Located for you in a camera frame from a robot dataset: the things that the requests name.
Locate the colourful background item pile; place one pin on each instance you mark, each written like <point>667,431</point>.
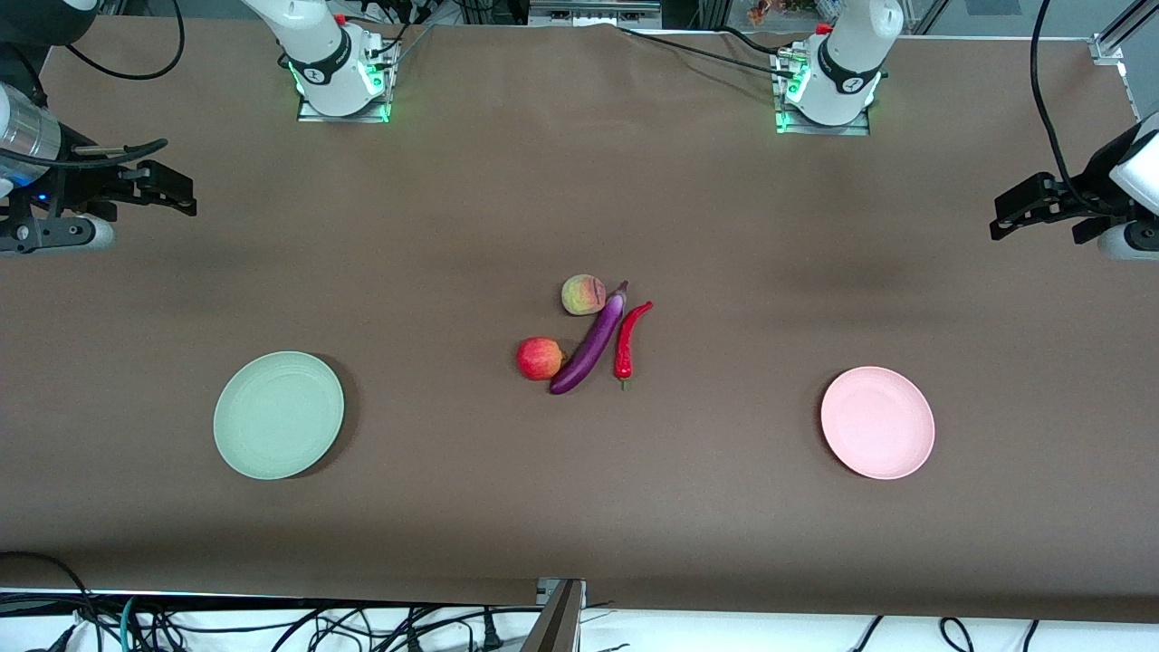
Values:
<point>779,11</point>

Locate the long purple eggplant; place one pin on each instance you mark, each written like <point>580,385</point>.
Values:
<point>593,344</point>

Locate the brown table cloth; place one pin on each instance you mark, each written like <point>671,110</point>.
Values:
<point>579,199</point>

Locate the red chili pepper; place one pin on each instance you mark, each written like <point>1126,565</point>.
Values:
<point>623,353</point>

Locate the black power plug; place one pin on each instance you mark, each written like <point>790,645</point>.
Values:
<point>491,634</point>

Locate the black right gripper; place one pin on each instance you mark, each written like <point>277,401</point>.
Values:
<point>80,187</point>

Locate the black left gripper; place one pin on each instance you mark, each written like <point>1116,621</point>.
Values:
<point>1074,200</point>

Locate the pink round plate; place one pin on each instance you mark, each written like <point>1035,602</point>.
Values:
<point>878,421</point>

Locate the aluminium frame profile with bracket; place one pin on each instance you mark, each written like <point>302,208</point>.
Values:
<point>1109,50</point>

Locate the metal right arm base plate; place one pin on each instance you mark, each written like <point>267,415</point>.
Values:
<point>312,115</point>

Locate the yellow-pink peach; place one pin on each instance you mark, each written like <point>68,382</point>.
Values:
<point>582,296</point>

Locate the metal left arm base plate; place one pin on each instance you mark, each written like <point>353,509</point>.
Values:
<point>860,129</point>

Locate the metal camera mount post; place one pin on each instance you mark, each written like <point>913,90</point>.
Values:
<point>554,620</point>

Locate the pale green round plate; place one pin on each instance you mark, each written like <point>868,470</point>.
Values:
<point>272,417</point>

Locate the grey metal background rail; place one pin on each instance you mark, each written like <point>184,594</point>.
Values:
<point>593,11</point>

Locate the red apple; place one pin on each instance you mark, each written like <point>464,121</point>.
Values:
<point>539,359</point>

